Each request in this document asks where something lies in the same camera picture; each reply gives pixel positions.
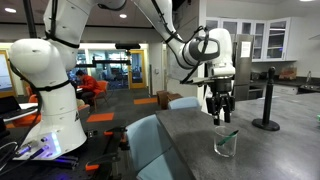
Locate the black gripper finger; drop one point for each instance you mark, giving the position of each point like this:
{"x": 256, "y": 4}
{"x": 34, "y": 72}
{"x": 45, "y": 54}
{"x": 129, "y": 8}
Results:
{"x": 216, "y": 106}
{"x": 229, "y": 105}

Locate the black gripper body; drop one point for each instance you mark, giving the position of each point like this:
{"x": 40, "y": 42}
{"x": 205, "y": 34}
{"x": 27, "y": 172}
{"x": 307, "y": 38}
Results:
{"x": 220, "y": 86}

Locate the green pen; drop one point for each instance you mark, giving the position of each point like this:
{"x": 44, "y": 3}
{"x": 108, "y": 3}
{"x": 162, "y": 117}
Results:
{"x": 228, "y": 137}

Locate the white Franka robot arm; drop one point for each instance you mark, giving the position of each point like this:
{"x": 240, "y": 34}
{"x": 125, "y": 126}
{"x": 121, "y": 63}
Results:
{"x": 50, "y": 110}

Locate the colourless drinking glass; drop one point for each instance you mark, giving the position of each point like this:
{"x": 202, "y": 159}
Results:
{"x": 226, "y": 148}

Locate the white paper sign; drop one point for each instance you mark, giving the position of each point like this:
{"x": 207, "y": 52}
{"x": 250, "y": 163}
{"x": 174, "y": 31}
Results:
{"x": 221, "y": 113}

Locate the small light blue chair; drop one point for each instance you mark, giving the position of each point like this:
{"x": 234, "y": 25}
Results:
{"x": 183, "y": 102}

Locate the white paper on fridge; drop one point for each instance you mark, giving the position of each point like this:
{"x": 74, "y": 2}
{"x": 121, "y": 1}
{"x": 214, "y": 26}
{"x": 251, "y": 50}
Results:
{"x": 245, "y": 49}

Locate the grey whiteboard panel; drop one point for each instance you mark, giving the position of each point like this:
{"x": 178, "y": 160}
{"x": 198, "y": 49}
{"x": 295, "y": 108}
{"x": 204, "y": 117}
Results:
{"x": 173, "y": 73}

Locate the brown wooden stool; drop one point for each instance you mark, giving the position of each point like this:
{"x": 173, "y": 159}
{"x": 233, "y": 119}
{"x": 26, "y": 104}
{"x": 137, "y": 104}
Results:
{"x": 163, "y": 98}

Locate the dark kitchen counter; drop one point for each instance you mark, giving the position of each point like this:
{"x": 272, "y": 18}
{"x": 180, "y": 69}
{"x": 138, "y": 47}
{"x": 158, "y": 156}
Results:
{"x": 290, "y": 87}

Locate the brown basket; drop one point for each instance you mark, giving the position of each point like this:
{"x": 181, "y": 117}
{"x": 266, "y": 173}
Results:
{"x": 288, "y": 74}

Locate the large light blue chair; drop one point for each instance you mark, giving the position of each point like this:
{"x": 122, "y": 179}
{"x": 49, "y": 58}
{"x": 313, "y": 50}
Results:
{"x": 146, "y": 140}

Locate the metal faucet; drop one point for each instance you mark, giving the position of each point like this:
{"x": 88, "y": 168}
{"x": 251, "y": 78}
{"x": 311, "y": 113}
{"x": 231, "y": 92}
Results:
{"x": 308, "y": 77}

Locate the yellow framed glass door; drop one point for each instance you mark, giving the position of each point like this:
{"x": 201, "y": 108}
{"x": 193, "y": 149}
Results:
{"x": 137, "y": 70}

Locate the orange chair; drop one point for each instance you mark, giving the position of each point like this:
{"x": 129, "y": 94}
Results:
{"x": 28, "y": 119}
{"x": 103, "y": 87}

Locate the round ceiling light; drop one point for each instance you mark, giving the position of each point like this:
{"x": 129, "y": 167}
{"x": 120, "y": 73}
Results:
{"x": 123, "y": 16}
{"x": 10, "y": 10}

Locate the black perforated breadboard plate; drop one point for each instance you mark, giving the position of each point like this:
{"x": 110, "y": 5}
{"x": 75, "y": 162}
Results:
{"x": 100, "y": 146}

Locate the person in red jacket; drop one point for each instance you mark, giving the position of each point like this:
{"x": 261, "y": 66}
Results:
{"x": 89, "y": 85}

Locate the white desk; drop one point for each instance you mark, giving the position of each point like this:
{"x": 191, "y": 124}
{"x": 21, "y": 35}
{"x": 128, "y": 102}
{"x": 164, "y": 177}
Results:
{"x": 28, "y": 107}

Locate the black vertical pole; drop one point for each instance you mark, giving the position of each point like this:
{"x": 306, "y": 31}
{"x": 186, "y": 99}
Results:
{"x": 30, "y": 20}

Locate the black laptop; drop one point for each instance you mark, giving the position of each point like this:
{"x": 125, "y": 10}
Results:
{"x": 8, "y": 104}

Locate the black post stand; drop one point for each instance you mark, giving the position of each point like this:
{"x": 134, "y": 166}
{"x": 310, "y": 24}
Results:
{"x": 267, "y": 96}

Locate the white glass-door wall cabinets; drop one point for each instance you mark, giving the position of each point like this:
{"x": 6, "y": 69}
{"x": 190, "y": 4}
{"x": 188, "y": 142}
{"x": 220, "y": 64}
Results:
{"x": 276, "y": 38}

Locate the black bar camera on stand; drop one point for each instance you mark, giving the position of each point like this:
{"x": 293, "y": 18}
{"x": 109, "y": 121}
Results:
{"x": 127, "y": 46}

